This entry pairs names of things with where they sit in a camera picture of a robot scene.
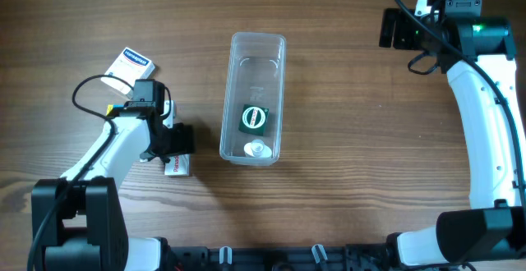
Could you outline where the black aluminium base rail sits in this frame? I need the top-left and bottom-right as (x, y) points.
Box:
(164, 244), (391, 271)

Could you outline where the white Panadol tablet box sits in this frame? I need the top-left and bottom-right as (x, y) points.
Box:
(164, 154), (191, 177)

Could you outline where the white Hansaplast plaster box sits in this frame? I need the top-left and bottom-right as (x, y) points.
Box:
(101, 48), (155, 99)

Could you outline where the small white bottle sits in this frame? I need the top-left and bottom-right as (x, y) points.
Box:
(243, 139), (272, 158)

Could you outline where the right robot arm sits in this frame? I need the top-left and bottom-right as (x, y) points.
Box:
(379, 0), (525, 270)

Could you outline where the small green square box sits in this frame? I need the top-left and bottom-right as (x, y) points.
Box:
(238, 104), (269, 136)

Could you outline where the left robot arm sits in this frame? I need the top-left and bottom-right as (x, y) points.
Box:
(26, 79), (195, 270)

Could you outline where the clear plastic container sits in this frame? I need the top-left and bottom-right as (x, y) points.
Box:
(219, 32), (286, 166)

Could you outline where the blue Vicks VapoDrops box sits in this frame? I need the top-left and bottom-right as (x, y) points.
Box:
(106, 104), (124, 118)

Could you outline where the right black camera cable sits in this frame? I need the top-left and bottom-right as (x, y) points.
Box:
(385, 0), (526, 210)

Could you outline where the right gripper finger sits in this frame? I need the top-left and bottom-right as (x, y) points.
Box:
(379, 8), (395, 48)
(393, 11), (416, 50)

